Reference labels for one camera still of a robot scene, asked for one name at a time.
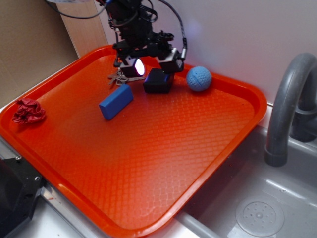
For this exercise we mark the grey faucet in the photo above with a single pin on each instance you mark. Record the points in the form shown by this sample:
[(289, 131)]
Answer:
[(294, 112)]

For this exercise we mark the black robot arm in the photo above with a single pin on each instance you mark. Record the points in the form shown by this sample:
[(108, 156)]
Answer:
[(131, 16)]

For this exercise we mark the wooden board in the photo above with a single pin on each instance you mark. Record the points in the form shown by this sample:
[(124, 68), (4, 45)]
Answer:
[(85, 34)]

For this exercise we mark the blue rectangular block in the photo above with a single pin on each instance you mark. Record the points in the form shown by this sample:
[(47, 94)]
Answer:
[(116, 101)]

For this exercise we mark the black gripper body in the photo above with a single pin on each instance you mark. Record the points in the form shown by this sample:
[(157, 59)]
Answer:
[(143, 44)]

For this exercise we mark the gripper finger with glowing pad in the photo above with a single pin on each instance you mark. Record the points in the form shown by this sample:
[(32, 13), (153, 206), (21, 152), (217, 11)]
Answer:
[(132, 67), (171, 63)]

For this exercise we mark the black box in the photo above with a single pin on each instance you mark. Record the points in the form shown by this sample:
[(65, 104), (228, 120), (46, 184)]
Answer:
[(158, 81)]

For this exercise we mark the grey sink basin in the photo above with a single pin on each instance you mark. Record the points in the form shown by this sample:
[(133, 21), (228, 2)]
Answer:
[(210, 213)]

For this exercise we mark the blue textured ball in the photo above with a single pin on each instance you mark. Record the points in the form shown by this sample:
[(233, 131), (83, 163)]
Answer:
[(199, 79)]

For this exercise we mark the sink drain cover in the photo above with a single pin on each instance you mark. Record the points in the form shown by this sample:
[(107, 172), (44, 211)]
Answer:
[(259, 216)]

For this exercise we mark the red plastic tray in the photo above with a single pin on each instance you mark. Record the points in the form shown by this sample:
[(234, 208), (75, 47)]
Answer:
[(130, 175)]

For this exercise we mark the bunch of silver keys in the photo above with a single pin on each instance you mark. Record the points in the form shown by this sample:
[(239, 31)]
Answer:
[(119, 78)]

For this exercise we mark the crumpled red paper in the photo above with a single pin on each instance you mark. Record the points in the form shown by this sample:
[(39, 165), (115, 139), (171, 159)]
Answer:
[(28, 111)]

